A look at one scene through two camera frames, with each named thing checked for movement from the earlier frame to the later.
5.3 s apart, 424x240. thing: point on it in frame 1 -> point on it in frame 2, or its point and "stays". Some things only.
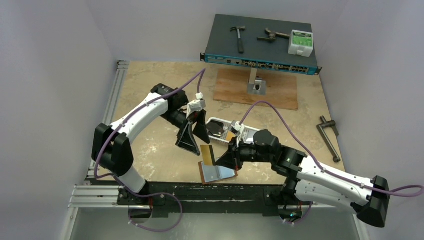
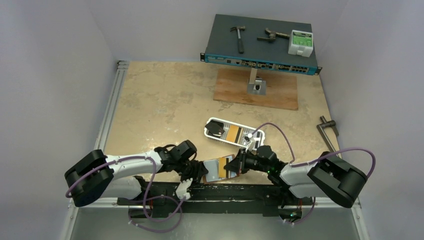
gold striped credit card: x=206 y=155 -> x=222 y=167
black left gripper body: x=193 y=117 -> x=191 y=170
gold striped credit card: x=229 y=135 stays
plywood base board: x=281 y=88 stays
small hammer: x=240 y=42 stays
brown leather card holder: x=211 y=173 stays
